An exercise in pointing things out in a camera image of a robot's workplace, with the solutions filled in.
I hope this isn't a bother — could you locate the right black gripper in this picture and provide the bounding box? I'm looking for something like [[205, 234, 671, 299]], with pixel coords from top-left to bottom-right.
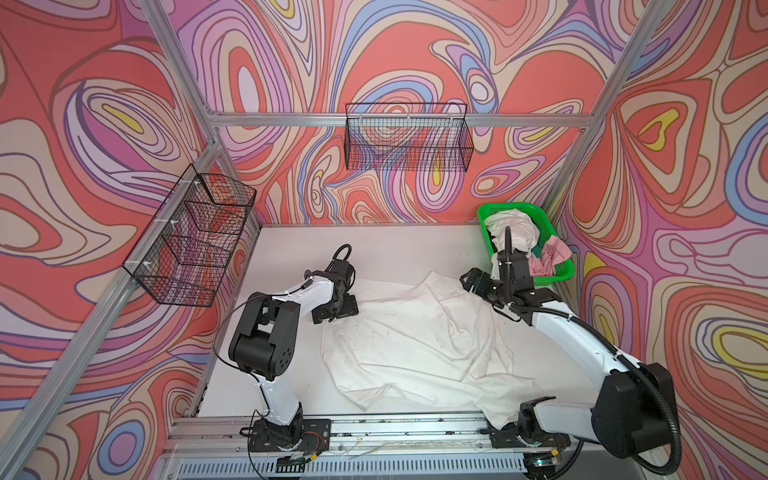
[[460, 267, 513, 307]]

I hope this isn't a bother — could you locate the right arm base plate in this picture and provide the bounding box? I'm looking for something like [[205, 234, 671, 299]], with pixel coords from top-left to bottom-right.
[[478, 412, 571, 449]]

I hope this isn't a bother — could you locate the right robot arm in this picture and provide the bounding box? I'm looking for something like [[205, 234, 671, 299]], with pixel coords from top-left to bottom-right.
[[460, 228, 683, 476]]

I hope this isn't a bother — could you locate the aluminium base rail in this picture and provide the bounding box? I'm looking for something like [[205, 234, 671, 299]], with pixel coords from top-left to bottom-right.
[[143, 410, 667, 480]]

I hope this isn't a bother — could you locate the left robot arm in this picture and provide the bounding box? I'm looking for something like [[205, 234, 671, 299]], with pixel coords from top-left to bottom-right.
[[228, 244, 359, 449]]

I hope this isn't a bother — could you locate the black wire basket back wall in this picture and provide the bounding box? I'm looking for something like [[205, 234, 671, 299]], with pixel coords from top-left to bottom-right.
[[344, 101, 474, 173]]

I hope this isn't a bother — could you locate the white t shirt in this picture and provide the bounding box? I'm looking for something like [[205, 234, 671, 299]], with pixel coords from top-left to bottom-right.
[[321, 272, 542, 428]]

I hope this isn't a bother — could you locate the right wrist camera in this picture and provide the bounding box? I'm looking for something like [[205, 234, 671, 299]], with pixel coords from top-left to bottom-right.
[[491, 252, 515, 281]]

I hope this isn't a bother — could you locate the black wire basket left wall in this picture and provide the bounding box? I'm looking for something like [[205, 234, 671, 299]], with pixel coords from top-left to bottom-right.
[[123, 166, 256, 307]]

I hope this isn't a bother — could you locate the green plastic laundry basket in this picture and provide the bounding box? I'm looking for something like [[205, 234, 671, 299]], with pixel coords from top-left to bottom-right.
[[477, 202, 574, 287]]

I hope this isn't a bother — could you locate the aluminium frame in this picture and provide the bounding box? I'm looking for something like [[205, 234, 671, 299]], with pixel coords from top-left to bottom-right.
[[0, 0, 679, 469]]

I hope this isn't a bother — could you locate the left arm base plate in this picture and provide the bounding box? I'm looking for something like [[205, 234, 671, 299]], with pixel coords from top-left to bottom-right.
[[240, 417, 332, 453]]

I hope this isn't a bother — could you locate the black wire basket wall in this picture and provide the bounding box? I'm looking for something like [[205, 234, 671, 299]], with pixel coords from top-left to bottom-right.
[[344, 101, 474, 173], [123, 166, 256, 307]]

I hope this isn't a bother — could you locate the pink cloth in basket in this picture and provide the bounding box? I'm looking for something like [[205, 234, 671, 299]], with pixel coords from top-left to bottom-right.
[[528, 236, 572, 277]]

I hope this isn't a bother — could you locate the white cloth in basket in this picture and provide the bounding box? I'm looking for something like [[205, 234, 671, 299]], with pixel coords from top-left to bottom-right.
[[483, 209, 540, 254]]

